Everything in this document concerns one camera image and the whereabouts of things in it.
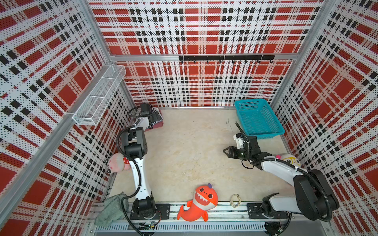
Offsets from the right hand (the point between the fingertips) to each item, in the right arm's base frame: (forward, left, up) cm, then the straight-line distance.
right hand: (228, 150), depth 88 cm
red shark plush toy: (-27, +15, +2) cm, 30 cm away
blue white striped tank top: (+36, +53, -1) cm, 64 cm away
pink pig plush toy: (-8, +65, 0) cm, 66 cm away
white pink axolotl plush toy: (-5, -35, 0) cm, 36 cm away
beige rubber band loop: (-27, +2, -5) cm, 27 cm away
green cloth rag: (-30, +63, -5) cm, 70 cm away
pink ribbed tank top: (+25, +47, -4) cm, 53 cm away
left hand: (+31, +52, -2) cm, 60 cm away
